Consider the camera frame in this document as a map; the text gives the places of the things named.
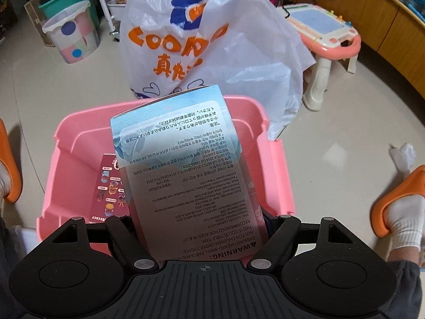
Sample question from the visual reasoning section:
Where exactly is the person's right dark trouser leg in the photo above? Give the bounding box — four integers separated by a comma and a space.
388, 258, 425, 319

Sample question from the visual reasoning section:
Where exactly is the person's right white sock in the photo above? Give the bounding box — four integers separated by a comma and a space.
385, 195, 425, 270

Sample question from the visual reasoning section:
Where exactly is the person's dark trouser leg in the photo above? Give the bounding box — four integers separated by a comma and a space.
0, 216, 38, 319
388, 258, 425, 319

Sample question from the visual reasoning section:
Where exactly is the pink drawing board table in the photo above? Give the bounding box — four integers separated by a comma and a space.
282, 3, 362, 112

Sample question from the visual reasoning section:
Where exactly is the brown cardboard box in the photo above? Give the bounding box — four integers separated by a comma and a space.
23, 0, 67, 47

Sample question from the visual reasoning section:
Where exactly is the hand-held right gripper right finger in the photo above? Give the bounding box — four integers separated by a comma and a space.
250, 209, 363, 270

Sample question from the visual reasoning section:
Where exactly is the pink plastic storage bin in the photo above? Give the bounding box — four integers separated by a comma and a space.
36, 95, 296, 257

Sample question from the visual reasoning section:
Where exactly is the dark red printed card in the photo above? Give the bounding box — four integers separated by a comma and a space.
88, 154, 132, 224

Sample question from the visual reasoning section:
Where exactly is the white dotted waste bin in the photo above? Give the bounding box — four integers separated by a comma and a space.
41, 2, 101, 64

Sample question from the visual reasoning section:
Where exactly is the person's orange slipper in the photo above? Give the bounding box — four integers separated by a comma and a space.
370, 165, 425, 238
0, 118, 23, 204

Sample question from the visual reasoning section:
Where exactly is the person's white sock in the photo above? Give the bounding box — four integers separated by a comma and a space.
385, 195, 425, 270
0, 162, 12, 207

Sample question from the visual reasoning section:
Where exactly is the person's left dark trouser leg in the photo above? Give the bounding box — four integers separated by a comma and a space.
0, 216, 38, 319

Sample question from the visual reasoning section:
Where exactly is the white metal cart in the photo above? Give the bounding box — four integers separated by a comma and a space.
95, 0, 127, 36

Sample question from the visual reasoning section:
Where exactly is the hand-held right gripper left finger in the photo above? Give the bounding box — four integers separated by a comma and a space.
43, 216, 159, 270

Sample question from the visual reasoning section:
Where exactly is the person's left orange slipper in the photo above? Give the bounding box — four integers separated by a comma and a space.
0, 118, 23, 204

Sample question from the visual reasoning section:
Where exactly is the crumpled white tissue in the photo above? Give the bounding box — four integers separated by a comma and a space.
389, 142, 418, 174

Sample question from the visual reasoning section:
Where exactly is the white plastic bag orange print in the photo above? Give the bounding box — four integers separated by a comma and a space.
120, 0, 317, 141

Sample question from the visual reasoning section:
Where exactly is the person's right orange slipper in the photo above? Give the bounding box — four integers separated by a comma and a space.
370, 165, 425, 238

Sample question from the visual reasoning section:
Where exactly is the person's left white sock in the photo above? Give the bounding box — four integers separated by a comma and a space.
0, 162, 12, 207

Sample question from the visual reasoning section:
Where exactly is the pale blue printed carton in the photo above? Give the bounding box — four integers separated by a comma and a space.
110, 85, 270, 264

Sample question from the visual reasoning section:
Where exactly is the wooden cabinet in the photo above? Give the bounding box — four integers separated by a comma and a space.
266, 0, 425, 98

